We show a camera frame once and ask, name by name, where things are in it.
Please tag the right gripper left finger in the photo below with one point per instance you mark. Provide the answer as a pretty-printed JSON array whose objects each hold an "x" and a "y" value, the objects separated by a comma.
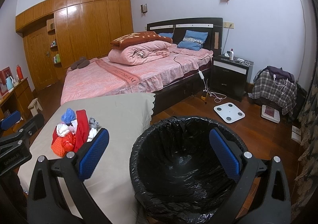
[{"x": 46, "y": 202}]

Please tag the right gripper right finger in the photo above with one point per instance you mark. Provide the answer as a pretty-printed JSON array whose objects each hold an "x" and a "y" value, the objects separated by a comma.
[{"x": 271, "y": 203}]

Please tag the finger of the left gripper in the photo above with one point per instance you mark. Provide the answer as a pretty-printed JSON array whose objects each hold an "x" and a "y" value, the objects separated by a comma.
[{"x": 9, "y": 121}]

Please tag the orange bubble wrap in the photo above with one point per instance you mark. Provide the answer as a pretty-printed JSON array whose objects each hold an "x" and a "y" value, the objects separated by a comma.
[{"x": 58, "y": 148}]

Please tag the white plastic bag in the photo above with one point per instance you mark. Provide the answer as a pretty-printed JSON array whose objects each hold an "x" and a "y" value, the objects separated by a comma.
[{"x": 62, "y": 130}]

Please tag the blue plastic bag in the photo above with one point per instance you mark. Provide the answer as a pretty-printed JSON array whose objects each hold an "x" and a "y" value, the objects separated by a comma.
[{"x": 68, "y": 116}]

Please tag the red cloth strip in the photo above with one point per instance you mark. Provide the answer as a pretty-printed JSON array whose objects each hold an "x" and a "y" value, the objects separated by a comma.
[{"x": 82, "y": 131}]

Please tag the grey sock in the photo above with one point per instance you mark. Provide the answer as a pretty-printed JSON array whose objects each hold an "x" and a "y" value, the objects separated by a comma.
[{"x": 93, "y": 123}]

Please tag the red plastic bag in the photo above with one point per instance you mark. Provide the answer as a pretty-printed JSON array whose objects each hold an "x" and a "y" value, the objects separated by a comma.
[{"x": 68, "y": 142}]

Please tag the black lined trash bin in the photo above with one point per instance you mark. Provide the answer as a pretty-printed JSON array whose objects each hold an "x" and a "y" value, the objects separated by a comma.
[{"x": 175, "y": 173}]

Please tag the wooden side cabinet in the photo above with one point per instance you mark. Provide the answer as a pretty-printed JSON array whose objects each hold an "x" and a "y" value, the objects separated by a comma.
[{"x": 18, "y": 100}]

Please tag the small white stool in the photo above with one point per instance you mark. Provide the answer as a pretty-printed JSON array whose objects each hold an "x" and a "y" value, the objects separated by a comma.
[{"x": 35, "y": 107}]

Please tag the light blue kettle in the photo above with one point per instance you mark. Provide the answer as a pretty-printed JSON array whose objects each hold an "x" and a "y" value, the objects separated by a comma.
[{"x": 9, "y": 83}]

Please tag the red thermos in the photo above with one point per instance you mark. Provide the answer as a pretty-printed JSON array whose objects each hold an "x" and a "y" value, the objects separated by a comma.
[{"x": 19, "y": 72}]

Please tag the dark neck pillow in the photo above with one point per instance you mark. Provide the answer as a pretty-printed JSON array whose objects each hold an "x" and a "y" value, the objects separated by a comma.
[{"x": 81, "y": 63}]

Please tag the white bathroom scale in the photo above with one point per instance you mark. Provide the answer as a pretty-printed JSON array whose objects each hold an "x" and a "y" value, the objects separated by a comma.
[{"x": 229, "y": 112}]

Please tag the grey table cloth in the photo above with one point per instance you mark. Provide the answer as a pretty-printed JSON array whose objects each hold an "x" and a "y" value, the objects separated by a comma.
[{"x": 126, "y": 117}]

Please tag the wooden wardrobe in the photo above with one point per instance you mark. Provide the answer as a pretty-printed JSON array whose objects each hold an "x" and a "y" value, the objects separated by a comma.
[{"x": 57, "y": 33}]

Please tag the plaid cloth covered chair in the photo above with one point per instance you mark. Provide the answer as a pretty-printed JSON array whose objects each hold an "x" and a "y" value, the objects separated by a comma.
[{"x": 277, "y": 86}]

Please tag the black nightstand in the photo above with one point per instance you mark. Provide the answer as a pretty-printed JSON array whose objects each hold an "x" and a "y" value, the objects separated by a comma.
[{"x": 230, "y": 77}]

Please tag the folded pink quilt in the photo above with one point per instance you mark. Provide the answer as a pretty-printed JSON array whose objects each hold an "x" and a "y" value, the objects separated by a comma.
[{"x": 140, "y": 54}]

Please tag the brown folded blanket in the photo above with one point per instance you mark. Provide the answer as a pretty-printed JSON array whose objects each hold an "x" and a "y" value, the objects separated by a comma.
[{"x": 138, "y": 38}]

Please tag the white lotion bottle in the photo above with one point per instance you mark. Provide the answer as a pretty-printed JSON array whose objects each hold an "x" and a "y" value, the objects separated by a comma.
[{"x": 231, "y": 55}]

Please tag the bed with pink sheet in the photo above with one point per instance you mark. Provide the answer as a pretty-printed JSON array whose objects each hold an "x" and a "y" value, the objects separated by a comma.
[{"x": 102, "y": 77}]

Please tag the blue pillow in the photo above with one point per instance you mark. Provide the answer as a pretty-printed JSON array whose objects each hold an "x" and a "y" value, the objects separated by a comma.
[
  {"x": 193, "y": 40},
  {"x": 166, "y": 35}
]

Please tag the black headboard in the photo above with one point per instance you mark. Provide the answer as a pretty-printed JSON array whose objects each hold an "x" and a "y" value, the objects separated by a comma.
[{"x": 178, "y": 27}]

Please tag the red picture frame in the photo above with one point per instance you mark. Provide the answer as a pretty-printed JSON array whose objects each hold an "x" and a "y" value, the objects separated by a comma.
[{"x": 4, "y": 74}]

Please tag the wall lamp left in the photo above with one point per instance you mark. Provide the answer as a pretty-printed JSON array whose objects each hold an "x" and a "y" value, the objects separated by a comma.
[{"x": 144, "y": 8}]

